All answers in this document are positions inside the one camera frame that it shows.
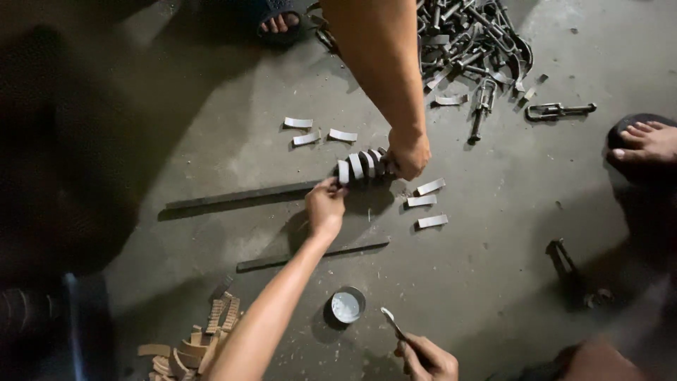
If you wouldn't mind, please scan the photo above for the person's left hand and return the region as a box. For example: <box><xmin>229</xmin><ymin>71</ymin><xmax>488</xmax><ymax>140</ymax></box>
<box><xmin>305</xmin><ymin>177</ymin><xmax>349</xmax><ymax>240</ymax></box>

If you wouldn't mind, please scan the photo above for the pile of brown brake linings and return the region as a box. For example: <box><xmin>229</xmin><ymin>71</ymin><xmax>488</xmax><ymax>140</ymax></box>
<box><xmin>137</xmin><ymin>291</ymin><xmax>245</xmax><ymax>381</ymax></box>

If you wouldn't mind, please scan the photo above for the round tin of glue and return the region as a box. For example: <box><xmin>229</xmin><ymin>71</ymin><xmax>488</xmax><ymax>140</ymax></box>
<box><xmin>330</xmin><ymin>286</ymin><xmax>367</xmax><ymax>325</ymax></box>

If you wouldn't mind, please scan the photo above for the short dark metal bar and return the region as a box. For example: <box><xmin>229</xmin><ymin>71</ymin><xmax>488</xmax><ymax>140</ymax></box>
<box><xmin>236</xmin><ymin>236</ymin><xmax>391</xmax><ymax>274</ymax></box>

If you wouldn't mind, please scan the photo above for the person's left leg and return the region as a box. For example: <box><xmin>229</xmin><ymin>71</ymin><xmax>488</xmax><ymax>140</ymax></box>
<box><xmin>0</xmin><ymin>0</ymin><xmax>170</xmax><ymax>381</ymax></box>

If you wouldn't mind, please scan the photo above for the dark blue sandal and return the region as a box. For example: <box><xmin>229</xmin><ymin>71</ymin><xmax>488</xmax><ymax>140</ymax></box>
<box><xmin>256</xmin><ymin>0</ymin><xmax>304</xmax><ymax>43</ymax></box>

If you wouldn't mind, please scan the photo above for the black sandal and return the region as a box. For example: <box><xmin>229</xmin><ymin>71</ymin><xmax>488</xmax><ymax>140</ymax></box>
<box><xmin>606</xmin><ymin>113</ymin><xmax>677</xmax><ymax>175</ymax></box>

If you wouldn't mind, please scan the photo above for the heap of metal clamps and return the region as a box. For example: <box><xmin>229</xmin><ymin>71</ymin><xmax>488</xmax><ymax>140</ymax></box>
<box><xmin>307</xmin><ymin>0</ymin><xmax>535</xmax><ymax>93</ymax></box>

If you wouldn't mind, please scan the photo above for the person's right knee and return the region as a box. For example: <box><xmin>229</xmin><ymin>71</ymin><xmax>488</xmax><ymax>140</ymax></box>
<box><xmin>561</xmin><ymin>336</ymin><xmax>657</xmax><ymax>381</ymax></box>

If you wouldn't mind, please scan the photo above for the metal screw clamp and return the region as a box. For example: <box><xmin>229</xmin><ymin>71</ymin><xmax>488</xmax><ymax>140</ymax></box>
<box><xmin>468</xmin><ymin>78</ymin><xmax>498</xmax><ymax>145</ymax></box>
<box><xmin>525</xmin><ymin>102</ymin><xmax>598</xmax><ymax>123</ymax></box>

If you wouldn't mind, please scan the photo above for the row of curved metal plates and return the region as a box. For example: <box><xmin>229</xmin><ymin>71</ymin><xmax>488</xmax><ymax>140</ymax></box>
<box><xmin>335</xmin><ymin>147</ymin><xmax>396</xmax><ymax>187</ymax></box>

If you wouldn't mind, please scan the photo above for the dark metal clamp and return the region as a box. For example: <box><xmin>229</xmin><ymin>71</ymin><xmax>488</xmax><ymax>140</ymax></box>
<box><xmin>546</xmin><ymin>238</ymin><xmax>580</xmax><ymax>280</ymax></box>

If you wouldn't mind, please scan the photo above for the long dark metal bar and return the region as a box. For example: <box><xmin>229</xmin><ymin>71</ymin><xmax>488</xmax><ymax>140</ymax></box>
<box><xmin>164</xmin><ymin>179</ymin><xmax>324</xmax><ymax>211</ymax></box>

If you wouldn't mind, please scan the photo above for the person's right hand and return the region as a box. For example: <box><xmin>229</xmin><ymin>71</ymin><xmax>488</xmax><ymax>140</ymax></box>
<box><xmin>394</xmin><ymin>333</ymin><xmax>460</xmax><ymax>381</ymax></box>

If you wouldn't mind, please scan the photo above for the metal glue spatula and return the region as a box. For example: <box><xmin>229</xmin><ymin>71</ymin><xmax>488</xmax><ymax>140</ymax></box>
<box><xmin>380</xmin><ymin>306</ymin><xmax>409</xmax><ymax>344</ymax></box>

